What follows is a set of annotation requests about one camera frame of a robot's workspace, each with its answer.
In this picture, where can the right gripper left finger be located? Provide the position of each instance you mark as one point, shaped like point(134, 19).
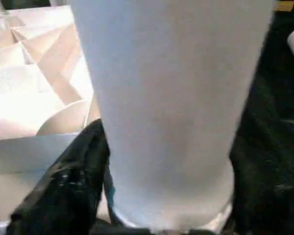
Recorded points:
point(71, 176)

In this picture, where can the white plastic table top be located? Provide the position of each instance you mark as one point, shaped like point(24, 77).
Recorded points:
point(27, 85)

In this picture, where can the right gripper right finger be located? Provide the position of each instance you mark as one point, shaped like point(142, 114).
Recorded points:
point(267, 195)

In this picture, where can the small tan label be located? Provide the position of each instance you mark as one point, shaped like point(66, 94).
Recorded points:
point(283, 7)

